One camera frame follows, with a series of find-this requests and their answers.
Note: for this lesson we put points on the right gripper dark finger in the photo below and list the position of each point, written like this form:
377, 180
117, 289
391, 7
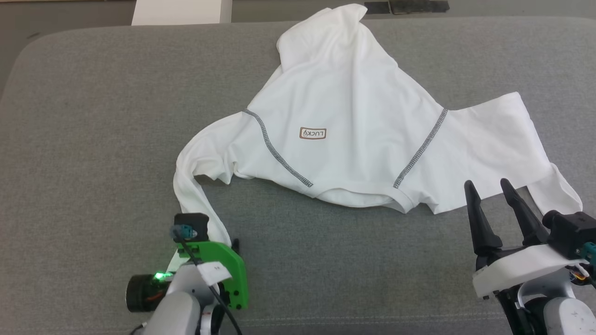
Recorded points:
482, 228
526, 218

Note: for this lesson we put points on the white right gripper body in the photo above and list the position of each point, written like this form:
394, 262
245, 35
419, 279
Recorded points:
521, 267

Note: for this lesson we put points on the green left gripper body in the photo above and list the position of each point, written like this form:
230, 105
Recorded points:
233, 274

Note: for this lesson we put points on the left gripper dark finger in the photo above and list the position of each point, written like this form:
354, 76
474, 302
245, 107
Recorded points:
235, 245

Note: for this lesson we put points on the white long sleeve shirt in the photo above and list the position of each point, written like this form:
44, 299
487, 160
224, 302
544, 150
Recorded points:
349, 93

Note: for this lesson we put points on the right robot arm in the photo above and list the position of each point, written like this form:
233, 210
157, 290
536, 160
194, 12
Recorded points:
558, 311

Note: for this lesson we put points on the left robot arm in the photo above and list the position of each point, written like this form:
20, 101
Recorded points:
181, 307

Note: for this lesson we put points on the white box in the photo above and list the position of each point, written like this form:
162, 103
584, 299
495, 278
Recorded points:
181, 11

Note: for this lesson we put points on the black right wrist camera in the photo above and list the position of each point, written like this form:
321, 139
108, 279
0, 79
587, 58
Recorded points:
570, 230

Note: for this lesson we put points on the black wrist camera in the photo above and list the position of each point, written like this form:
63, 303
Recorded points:
570, 230
193, 223

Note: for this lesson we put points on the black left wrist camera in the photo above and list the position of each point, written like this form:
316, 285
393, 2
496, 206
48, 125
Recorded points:
193, 223

